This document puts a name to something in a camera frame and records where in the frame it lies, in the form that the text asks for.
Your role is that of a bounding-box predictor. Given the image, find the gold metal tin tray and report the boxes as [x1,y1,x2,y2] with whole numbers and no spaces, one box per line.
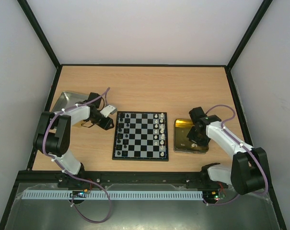
[173,119,209,154]

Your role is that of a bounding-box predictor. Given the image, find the black white chess board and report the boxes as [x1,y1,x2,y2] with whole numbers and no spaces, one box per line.
[112,111,169,161]

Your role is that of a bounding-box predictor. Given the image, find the silver metal tin tray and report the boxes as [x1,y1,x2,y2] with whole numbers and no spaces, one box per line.
[51,92,90,126]

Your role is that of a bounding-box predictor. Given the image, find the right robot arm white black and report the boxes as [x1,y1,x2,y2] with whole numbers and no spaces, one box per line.
[187,107,270,196]

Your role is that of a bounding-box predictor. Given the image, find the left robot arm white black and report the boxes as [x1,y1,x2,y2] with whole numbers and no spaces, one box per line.
[33,88,117,186]

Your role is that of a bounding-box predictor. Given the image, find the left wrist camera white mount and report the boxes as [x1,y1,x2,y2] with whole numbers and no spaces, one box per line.
[100,104,117,117]

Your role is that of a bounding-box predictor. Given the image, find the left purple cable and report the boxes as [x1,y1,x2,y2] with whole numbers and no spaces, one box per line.
[44,87,112,222]

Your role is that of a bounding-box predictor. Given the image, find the light blue slotted cable duct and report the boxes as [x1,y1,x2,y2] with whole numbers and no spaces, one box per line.
[22,190,203,200]

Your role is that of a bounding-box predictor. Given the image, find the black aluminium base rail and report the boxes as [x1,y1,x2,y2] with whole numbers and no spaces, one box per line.
[15,170,230,191]

